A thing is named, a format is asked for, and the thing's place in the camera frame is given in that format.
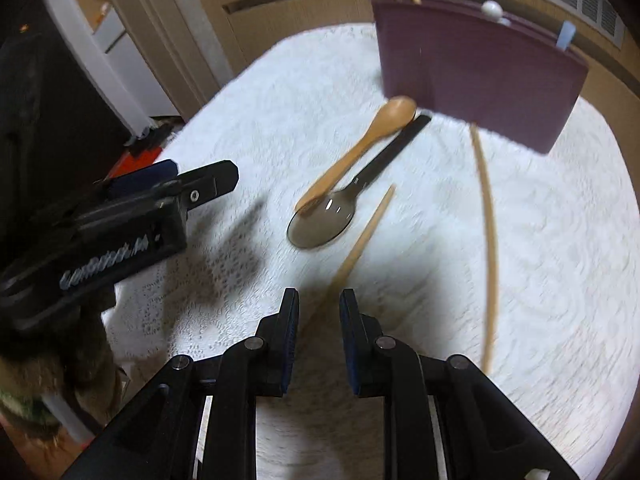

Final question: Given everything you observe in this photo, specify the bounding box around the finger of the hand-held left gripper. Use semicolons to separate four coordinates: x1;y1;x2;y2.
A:
106;159;180;199
171;159;240;212

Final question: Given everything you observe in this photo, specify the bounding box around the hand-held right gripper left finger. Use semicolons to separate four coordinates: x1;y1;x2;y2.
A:
60;287;301;480

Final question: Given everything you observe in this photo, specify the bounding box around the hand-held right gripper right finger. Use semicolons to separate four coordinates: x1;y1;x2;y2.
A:
338;288;581;480

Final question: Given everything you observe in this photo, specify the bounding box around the dark spoon with black handle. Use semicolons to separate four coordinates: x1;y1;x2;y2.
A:
286;113;433;250

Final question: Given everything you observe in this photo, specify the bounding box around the wooden spoon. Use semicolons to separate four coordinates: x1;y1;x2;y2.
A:
294;95;418;212

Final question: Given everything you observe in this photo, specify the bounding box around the purple plastic container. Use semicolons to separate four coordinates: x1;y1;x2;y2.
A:
371;0;590;155

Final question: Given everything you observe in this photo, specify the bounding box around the white plastic spoon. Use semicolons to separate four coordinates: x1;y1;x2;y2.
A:
481;1;512;27

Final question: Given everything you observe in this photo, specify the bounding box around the light blue plastic spoon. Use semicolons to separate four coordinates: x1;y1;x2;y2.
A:
555;21;577;52

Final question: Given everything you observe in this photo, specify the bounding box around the red bag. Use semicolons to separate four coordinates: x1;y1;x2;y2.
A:
107;119;168;181

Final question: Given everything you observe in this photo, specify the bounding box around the white shelf cabinet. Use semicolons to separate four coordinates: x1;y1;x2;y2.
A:
41;0;183;128

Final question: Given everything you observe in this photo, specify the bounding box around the white lace tablecloth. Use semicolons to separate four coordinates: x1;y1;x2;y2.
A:
102;22;633;480

